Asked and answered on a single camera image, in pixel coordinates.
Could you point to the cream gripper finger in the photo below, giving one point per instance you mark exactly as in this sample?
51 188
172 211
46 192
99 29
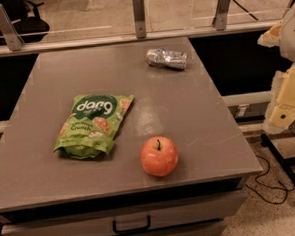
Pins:
271 37
280 113

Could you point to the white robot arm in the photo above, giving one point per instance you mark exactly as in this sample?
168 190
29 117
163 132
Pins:
287 36

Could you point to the red apple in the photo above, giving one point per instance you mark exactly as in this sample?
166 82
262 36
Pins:
159 156

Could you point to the black stand leg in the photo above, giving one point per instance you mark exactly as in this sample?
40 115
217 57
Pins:
286 163

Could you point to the green snack chip bag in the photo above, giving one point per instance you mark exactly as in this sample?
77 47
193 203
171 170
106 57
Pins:
91 127

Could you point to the black office chair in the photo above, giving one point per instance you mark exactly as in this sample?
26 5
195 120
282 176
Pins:
25 17

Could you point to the grey upper drawer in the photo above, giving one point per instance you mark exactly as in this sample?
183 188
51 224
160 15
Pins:
165 214

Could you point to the right metal rail bracket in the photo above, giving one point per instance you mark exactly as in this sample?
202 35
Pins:
220 18

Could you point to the metal rail bracket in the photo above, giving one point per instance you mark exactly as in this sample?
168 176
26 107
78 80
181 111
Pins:
220 18
139 17
9 33

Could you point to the middle metal rail bracket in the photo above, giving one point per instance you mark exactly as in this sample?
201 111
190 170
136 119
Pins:
139 17

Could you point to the black drawer handle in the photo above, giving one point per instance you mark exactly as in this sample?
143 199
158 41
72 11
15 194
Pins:
131 226

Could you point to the left metal rail bracket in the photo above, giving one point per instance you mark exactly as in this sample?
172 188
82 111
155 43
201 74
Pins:
9 33

